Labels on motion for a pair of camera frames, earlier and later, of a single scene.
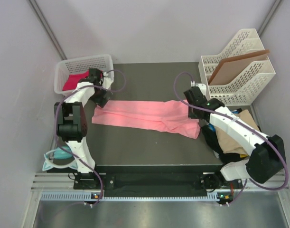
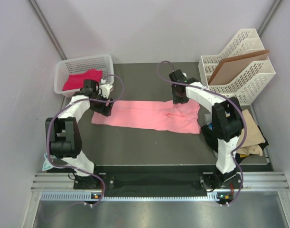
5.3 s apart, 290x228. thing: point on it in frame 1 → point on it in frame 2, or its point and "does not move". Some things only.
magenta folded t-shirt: x=73 y=80 does not move
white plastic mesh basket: x=63 y=69 does not move
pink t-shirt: x=170 y=117 does not move
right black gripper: x=191 y=114 → x=177 y=100
